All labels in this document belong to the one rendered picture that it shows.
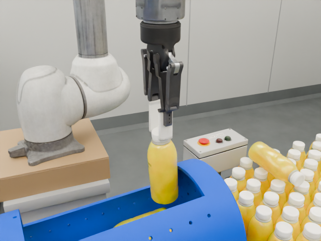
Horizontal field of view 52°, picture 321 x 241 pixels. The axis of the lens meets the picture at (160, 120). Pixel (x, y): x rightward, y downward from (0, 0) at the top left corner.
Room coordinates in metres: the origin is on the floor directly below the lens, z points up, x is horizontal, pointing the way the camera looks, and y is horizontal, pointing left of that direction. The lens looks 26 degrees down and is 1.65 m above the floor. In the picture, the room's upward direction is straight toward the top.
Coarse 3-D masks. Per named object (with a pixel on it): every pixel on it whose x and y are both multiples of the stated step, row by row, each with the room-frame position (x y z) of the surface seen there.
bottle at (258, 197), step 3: (243, 189) 0.79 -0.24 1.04; (246, 189) 0.77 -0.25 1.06; (252, 192) 0.76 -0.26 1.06; (255, 192) 0.76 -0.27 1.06; (258, 192) 0.76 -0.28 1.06; (261, 192) 0.78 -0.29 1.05; (255, 195) 0.76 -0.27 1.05; (258, 195) 0.76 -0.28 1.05; (261, 195) 0.77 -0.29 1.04; (255, 198) 0.75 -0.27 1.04; (258, 198) 0.75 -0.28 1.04; (261, 198) 0.76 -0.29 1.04; (255, 201) 0.75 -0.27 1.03; (258, 201) 0.75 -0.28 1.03; (255, 204) 0.75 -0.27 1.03; (258, 204) 0.75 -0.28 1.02
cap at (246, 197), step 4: (240, 192) 0.73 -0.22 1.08; (244, 192) 0.73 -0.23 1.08; (248, 192) 0.73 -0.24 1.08; (240, 196) 0.72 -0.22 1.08; (244, 196) 0.72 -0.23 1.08; (248, 196) 0.72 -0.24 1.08; (252, 196) 0.72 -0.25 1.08; (240, 200) 0.71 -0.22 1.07; (244, 200) 0.71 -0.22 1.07; (248, 200) 0.70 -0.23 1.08; (252, 200) 0.71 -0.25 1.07; (248, 204) 0.70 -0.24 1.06
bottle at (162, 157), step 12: (156, 144) 0.61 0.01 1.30; (168, 144) 0.61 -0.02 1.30; (156, 156) 0.60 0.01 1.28; (168, 156) 0.60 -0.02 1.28; (156, 168) 0.60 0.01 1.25; (168, 168) 0.60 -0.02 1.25; (156, 180) 0.60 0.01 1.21; (168, 180) 0.60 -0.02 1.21; (156, 192) 0.61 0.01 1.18; (168, 192) 0.60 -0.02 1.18
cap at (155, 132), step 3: (153, 129) 0.63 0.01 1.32; (156, 129) 0.63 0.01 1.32; (153, 132) 0.62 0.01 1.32; (156, 132) 0.62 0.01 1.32; (153, 135) 0.61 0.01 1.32; (156, 135) 0.61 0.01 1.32; (153, 138) 0.61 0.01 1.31; (156, 138) 0.61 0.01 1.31; (156, 141) 0.61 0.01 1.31; (159, 141) 0.61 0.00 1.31; (162, 141) 0.61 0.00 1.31; (165, 141) 0.61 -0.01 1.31
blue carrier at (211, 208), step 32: (192, 160) 0.67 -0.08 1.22; (128, 192) 0.68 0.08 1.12; (192, 192) 0.68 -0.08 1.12; (224, 192) 0.56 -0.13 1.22; (0, 224) 0.44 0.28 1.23; (32, 224) 0.57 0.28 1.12; (64, 224) 0.60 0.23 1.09; (96, 224) 0.63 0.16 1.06; (128, 224) 0.46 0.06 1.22; (160, 224) 0.47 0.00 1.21; (192, 224) 0.49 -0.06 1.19; (224, 224) 0.50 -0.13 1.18
